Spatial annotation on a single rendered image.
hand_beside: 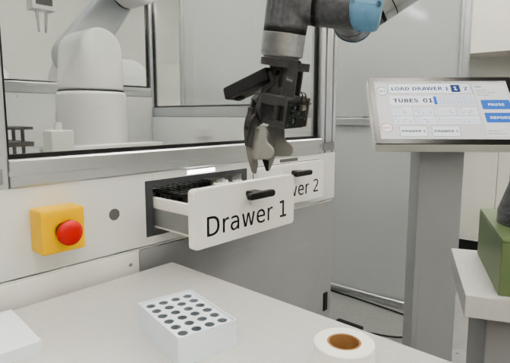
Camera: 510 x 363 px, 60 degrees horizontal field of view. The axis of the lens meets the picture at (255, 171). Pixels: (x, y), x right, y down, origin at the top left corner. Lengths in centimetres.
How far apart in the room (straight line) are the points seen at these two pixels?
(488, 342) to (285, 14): 67
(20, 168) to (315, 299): 96
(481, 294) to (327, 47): 81
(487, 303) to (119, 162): 68
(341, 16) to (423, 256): 121
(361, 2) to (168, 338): 56
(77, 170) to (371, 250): 206
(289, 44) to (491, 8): 341
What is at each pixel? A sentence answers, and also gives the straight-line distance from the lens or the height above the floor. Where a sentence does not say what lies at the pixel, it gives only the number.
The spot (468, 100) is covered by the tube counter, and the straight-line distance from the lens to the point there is 178.
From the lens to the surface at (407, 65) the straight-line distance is 249.
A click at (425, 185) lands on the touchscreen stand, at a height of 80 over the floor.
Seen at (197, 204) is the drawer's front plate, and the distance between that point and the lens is 79.
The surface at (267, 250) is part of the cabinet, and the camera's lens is 119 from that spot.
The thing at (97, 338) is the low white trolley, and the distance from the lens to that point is 67.
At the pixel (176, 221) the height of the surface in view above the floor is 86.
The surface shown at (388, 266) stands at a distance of 263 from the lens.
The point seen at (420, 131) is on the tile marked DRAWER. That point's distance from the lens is 163.
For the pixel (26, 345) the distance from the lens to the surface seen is 65.
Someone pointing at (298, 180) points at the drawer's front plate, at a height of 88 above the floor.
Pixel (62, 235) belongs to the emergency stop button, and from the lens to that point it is 75.
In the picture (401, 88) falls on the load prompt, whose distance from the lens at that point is 175.
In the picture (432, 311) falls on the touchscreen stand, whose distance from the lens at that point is 188.
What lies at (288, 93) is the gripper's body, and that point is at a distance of 77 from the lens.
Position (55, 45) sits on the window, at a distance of 83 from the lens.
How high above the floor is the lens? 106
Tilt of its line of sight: 7 degrees down
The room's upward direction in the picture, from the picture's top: straight up
